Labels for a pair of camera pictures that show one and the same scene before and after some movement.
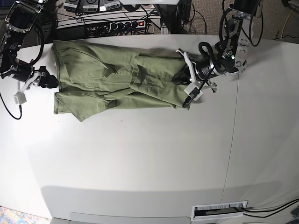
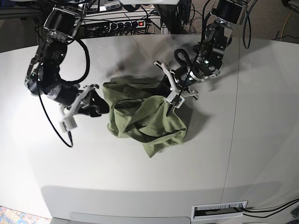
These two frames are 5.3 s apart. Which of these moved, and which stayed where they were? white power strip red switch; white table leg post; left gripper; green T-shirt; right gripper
Moved: left gripper; right gripper; green T-shirt
Stayed: white power strip red switch; white table leg post
